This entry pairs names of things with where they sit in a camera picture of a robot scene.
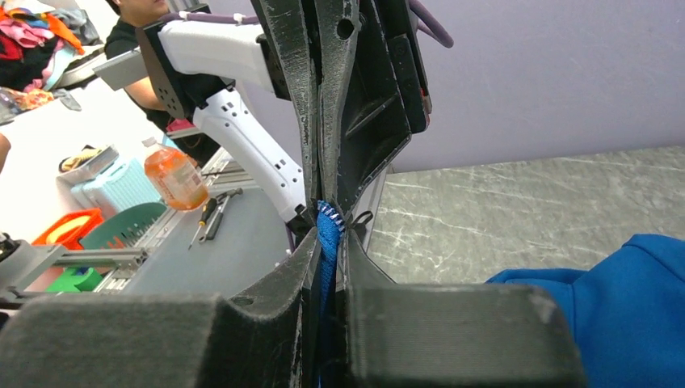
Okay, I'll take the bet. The pile of colourful clothes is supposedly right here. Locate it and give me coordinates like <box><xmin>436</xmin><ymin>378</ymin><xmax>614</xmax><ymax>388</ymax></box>
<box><xmin>1</xmin><ymin>1</ymin><xmax>104</xmax><ymax>116</ymax></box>

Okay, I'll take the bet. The orange liquid plastic bottle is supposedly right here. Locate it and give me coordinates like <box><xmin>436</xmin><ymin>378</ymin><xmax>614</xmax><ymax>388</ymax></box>
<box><xmin>141</xmin><ymin>137</ymin><xmax>209</xmax><ymax>211</ymax></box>

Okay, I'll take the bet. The orange plastic crate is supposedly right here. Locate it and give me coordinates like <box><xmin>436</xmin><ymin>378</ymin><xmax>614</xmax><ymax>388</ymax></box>
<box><xmin>32</xmin><ymin>208</ymin><xmax>104</xmax><ymax>250</ymax></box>

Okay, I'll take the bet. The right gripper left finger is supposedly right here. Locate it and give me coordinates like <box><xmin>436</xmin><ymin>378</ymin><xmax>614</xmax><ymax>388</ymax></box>
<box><xmin>1</xmin><ymin>230</ymin><xmax>321</xmax><ymax>387</ymax></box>

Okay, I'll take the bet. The black yellow screwdriver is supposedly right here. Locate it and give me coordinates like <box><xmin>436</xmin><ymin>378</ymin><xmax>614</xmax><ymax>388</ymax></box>
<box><xmin>187</xmin><ymin>197</ymin><xmax>218</xmax><ymax>250</ymax></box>

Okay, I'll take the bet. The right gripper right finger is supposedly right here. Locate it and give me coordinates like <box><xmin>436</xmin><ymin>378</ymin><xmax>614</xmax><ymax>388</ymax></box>
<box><xmin>340</xmin><ymin>232</ymin><xmax>586</xmax><ymax>387</ymax></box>

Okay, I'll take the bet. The person in black shirt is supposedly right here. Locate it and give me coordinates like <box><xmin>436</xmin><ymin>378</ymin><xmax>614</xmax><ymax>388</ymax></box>
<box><xmin>104</xmin><ymin>0</ymin><xmax>237</xmax><ymax>167</ymax></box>

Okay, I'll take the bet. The black hand tool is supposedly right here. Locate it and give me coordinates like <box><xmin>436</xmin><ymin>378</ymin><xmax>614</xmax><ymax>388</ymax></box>
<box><xmin>199</xmin><ymin>188</ymin><xmax>243</xmax><ymax>243</ymax></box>

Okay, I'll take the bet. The green plastic basket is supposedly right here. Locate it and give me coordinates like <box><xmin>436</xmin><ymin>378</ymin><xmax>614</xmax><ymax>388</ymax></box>
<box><xmin>46</xmin><ymin>202</ymin><xmax>167</xmax><ymax>293</ymax></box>

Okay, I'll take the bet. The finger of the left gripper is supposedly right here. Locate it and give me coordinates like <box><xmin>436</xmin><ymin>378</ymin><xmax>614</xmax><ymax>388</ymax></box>
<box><xmin>252</xmin><ymin>0</ymin><xmax>321</xmax><ymax>206</ymax></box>
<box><xmin>315</xmin><ymin>1</ymin><xmax>407</xmax><ymax>217</ymax></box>

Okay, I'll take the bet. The blue zip jacket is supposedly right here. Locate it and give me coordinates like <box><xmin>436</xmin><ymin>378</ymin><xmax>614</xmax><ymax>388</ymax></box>
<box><xmin>313</xmin><ymin>201</ymin><xmax>684</xmax><ymax>387</ymax></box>

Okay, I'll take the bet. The grey metal tray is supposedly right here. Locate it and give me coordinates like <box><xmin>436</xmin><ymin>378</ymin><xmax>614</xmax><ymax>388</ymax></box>
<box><xmin>56</xmin><ymin>145</ymin><xmax>120</xmax><ymax>186</ymax></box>

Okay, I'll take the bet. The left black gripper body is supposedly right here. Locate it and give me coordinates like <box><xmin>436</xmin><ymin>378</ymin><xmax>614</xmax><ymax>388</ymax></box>
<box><xmin>375</xmin><ymin>0</ymin><xmax>432</xmax><ymax>133</ymax></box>

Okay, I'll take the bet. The light blue ribbed suitcase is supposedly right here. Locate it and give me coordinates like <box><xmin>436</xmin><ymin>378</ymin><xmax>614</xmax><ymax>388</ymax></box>
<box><xmin>70</xmin><ymin>158</ymin><xmax>161</xmax><ymax>219</ymax></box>

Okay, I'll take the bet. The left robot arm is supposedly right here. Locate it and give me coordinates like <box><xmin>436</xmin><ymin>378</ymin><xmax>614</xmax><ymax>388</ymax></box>
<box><xmin>137</xmin><ymin>1</ymin><xmax>432</xmax><ymax>227</ymax></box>

